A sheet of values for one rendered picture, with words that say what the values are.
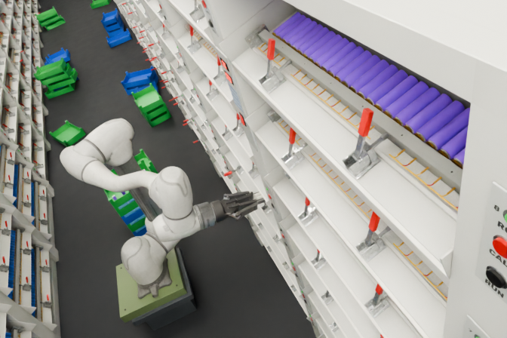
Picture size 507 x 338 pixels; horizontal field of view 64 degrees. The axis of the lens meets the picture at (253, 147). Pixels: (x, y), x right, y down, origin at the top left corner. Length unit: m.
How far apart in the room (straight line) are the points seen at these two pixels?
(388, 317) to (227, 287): 1.58
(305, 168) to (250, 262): 1.61
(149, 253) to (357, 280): 1.33
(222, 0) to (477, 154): 0.62
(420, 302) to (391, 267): 0.07
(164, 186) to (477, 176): 1.07
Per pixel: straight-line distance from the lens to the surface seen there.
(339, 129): 0.62
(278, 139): 0.94
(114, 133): 1.81
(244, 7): 0.86
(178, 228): 1.42
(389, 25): 0.34
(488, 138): 0.31
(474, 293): 0.46
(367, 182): 0.55
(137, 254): 2.06
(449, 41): 0.30
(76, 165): 1.76
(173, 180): 1.29
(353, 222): 0.76
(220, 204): 1.47
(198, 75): 1.67
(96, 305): 2.71
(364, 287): 0.92
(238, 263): 2.44
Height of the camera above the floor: 1.97
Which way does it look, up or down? 40 degrees down
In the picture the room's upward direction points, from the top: 19 degrees counter-clockwise
